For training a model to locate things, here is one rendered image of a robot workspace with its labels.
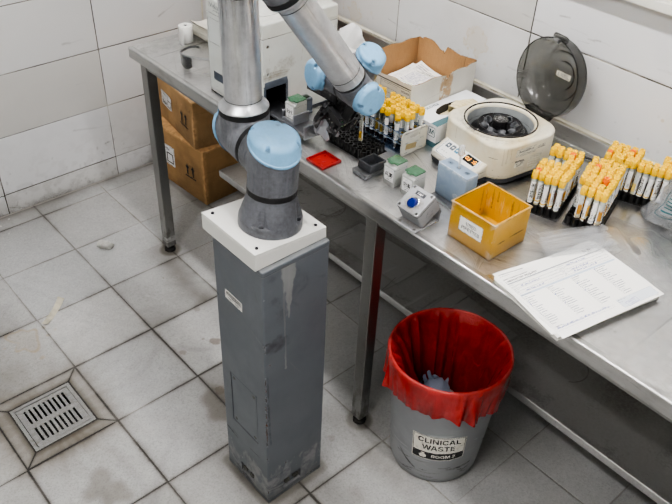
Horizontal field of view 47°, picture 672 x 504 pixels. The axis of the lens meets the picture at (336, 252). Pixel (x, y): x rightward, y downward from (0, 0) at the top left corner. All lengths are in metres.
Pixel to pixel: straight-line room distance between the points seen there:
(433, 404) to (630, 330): 0.62
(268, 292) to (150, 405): 0.98
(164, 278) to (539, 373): 1.49
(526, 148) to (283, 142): 0.70
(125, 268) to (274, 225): 1.52
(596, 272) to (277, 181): 0.74
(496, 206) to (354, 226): 1.07
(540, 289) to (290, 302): 0.58
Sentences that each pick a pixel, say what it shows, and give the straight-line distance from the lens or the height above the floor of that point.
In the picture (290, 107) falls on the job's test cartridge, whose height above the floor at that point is 0.96.
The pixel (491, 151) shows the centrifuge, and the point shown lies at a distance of 2.02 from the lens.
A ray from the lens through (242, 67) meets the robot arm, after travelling 1.70.
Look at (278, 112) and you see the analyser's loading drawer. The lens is 2.24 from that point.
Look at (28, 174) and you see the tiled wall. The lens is 3.54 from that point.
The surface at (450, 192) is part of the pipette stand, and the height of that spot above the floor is 0.91.
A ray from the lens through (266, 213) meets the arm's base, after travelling 1.71.
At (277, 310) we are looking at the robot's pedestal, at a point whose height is 0.74.
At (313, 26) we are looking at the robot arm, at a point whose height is 1.38.
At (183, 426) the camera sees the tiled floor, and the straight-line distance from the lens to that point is 2.55.
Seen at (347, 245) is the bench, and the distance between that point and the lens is 2.78.
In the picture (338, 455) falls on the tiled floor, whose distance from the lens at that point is 2.46.
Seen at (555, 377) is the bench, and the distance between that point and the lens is 2.43.
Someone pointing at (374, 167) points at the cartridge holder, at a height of 0.90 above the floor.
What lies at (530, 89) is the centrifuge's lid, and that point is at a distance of 2.28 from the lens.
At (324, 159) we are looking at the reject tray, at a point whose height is 0.88.
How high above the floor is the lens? 1.97
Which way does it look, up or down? 38 degrees down
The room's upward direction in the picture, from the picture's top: 3 degrees clockwise
